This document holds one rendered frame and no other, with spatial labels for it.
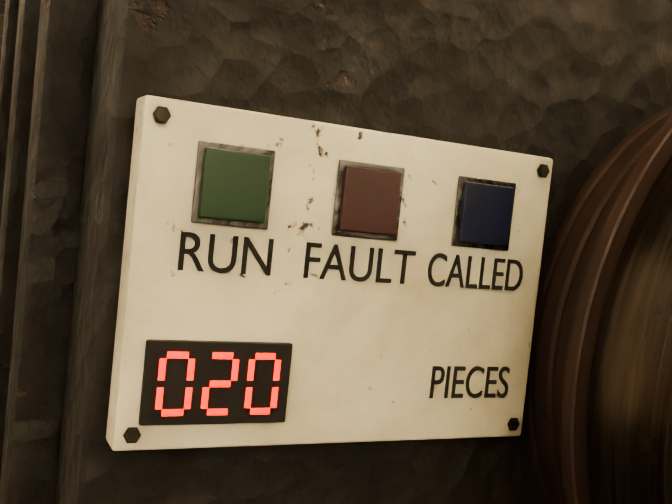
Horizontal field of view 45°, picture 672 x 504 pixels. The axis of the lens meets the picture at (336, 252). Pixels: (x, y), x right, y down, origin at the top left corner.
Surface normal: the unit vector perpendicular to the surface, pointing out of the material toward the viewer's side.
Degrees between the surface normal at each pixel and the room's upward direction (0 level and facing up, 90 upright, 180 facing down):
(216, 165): 90
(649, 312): 80
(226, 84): 90
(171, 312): 90
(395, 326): 90
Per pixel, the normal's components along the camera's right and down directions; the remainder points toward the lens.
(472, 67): 0.43, 0.09
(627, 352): -0.88, -0.17
